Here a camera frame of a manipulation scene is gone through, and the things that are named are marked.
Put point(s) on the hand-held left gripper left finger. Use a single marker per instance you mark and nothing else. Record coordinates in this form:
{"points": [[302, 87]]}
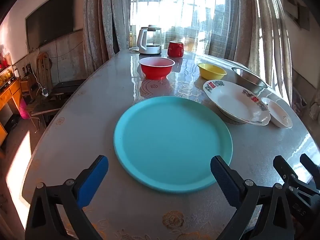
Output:
{"points": [[93, 180]]}

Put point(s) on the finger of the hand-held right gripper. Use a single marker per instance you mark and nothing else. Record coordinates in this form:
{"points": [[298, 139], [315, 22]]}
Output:
{"points": [[310, 163], [282, 166]]}

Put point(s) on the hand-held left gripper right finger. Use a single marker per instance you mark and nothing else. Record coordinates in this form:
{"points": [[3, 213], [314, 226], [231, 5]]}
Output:
{"points": [[225, 181]]}

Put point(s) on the small white bowl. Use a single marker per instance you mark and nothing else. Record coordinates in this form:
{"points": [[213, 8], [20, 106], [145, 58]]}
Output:
{"points": [[278, 112]]}

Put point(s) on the teal round plate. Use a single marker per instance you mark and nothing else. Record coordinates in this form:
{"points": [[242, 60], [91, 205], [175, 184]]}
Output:
{"points": [[172, 140]]}

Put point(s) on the large floral white plate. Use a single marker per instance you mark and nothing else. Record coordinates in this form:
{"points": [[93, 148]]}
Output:
{"points": [[235, 102]]}

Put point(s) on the stainless steel bowl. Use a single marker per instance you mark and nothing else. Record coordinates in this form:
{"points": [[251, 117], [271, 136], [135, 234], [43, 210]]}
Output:
{"points": [[250, 82]]}

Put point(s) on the yellow plastic bowl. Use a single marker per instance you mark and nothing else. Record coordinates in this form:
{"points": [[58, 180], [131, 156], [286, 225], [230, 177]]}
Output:
{"points": [[211, 72]]}

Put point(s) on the red plastic bowl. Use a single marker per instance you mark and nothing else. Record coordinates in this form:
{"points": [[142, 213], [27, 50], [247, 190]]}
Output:
{"points": [[156, 71]]}

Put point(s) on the dark low table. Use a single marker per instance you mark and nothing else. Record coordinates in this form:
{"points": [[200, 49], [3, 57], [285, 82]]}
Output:
{"points": [[50, 105]]}

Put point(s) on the pink object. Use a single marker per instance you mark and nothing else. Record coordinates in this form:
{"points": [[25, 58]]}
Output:
{"points": [[24, 110]]}

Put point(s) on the white charger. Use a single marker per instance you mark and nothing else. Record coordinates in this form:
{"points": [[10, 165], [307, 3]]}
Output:
{"points": [[45, 92]]}

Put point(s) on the orange wooden cabinet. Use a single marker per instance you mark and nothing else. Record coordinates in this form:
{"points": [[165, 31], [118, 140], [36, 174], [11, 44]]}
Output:
{"points": [[10, 97]]}

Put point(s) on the folded wooden chair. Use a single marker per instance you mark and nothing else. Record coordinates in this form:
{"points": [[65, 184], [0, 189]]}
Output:
{"points": [[43, 67]]}

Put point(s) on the beige curtain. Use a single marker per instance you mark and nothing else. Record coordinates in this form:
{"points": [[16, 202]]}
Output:
{"points": [[265, 30], [102, 25]]}

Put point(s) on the glass display case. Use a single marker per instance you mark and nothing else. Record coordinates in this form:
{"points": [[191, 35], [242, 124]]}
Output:
{"points": [[5, 72]]}

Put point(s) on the red mug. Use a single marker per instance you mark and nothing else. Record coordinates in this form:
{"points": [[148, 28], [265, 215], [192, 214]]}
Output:
{"points": [[175, 50]]}

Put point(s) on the glass electric kettle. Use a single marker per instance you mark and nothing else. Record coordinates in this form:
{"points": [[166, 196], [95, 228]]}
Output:
{"points": [[150, 48]]}

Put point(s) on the sheer window curtain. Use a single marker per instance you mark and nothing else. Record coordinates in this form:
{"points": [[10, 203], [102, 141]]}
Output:
{"points": [[190, 15]]}

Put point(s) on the wall picture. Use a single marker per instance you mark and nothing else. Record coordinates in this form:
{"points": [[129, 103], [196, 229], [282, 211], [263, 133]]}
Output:
{"points": [[297, 7]]}

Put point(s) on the wall-mounted black television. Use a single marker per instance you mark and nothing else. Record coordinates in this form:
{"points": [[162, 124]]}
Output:
{"points": [[50, 17]]}

